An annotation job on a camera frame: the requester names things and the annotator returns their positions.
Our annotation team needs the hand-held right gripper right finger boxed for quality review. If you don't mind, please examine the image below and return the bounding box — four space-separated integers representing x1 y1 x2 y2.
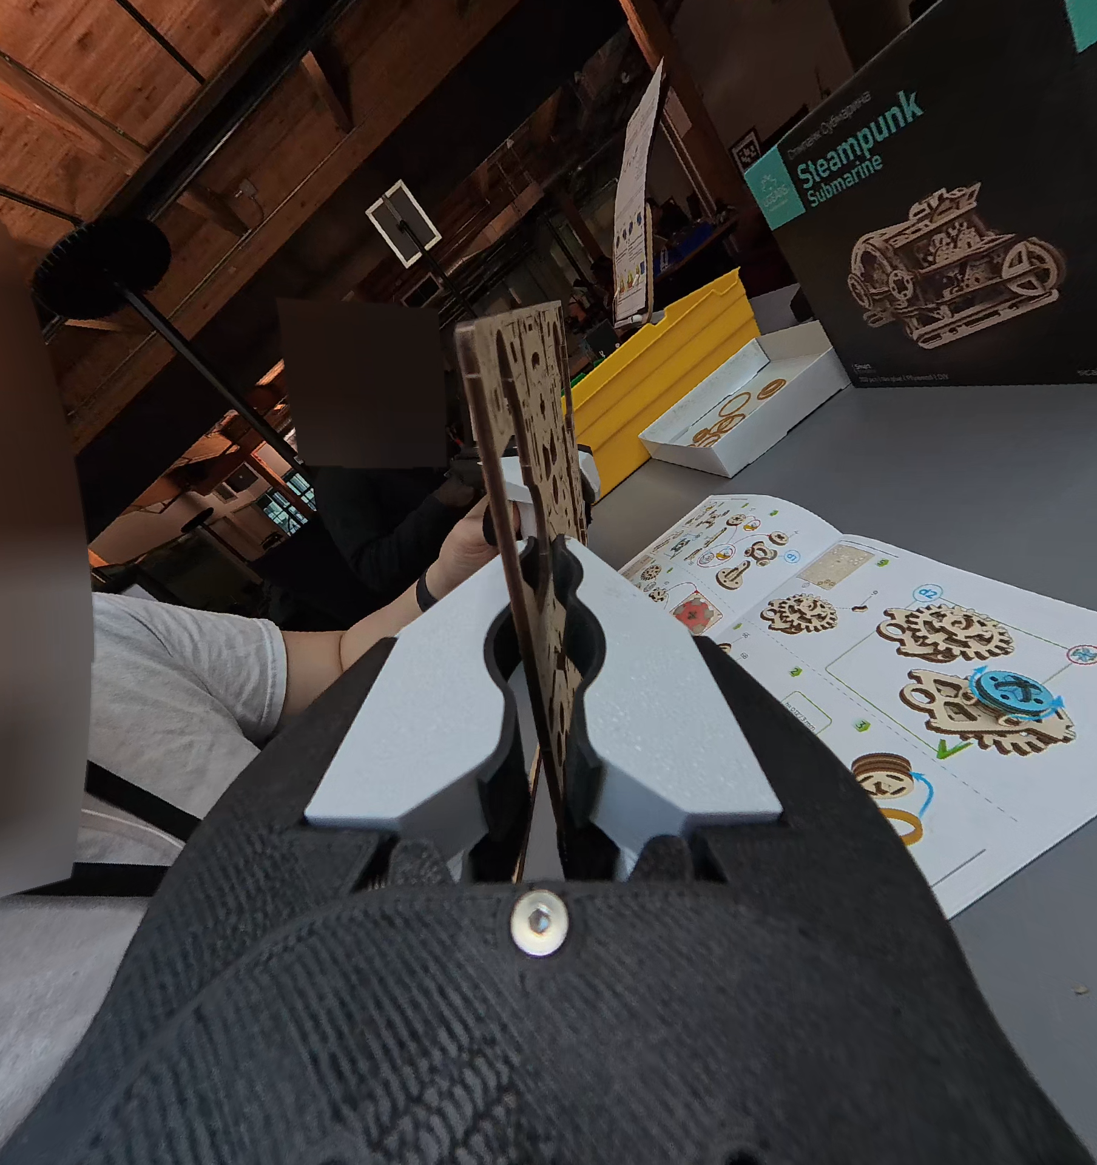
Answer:
556 535 785 881

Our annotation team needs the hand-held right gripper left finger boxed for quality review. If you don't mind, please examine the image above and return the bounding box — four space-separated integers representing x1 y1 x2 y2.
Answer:
304 535 545 881

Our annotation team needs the wooden laser-cut parts sheet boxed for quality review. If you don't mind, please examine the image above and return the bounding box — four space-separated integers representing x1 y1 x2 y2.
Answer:
455 300 597 825

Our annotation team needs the yellow plastic bin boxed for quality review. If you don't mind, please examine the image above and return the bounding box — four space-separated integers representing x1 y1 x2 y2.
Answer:
572 267 759 500

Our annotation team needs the person's left hand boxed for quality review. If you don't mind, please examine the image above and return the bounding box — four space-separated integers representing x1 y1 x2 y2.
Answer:
435 477 519 587

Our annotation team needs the white cardboard tray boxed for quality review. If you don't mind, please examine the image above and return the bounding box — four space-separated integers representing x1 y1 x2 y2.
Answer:
639 322 855 480

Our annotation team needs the pile of tan rubber bands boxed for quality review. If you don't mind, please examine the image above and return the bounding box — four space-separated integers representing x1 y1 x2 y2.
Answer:
693 375 789 448

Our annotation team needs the assembly instruction booklet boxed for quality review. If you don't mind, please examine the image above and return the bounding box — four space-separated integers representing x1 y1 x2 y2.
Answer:
617 494 1097 919

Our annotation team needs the white framed hanging panel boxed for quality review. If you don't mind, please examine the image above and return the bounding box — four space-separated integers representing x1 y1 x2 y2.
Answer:
366 180 443 267

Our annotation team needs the wooden stand with paper sheet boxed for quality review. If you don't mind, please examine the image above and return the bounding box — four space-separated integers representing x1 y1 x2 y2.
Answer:
611 59 668 331

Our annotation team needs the black round ceiling fixture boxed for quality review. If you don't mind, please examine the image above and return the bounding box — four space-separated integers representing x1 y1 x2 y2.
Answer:
32 216 300 456

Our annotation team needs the black model kit box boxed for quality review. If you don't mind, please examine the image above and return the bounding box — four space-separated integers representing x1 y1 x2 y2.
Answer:
745 0 1097 389

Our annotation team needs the black harness strap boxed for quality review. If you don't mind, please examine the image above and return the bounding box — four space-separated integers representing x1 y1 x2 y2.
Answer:
85 759 206 844

